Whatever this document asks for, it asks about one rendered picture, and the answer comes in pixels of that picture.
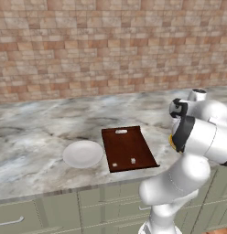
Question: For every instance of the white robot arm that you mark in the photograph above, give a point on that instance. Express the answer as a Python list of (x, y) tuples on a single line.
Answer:
[(185, 170)]

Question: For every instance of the dark brown wooden tray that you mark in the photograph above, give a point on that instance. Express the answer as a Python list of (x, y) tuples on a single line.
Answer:
[(127, 147)]

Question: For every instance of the yellow round dessert item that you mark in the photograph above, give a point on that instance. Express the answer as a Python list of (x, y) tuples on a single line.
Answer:
[(171, 142)]

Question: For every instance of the small white cube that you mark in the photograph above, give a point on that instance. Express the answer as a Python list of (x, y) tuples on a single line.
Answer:
[(133, 160), (114, 164)]

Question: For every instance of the white round plate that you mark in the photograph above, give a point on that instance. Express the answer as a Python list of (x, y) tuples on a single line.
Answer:
[(83, 154)]

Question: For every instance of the grey-green drawer front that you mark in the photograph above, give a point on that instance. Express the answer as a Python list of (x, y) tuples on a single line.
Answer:
[(109, 193), (115, 214), (14, 210)]

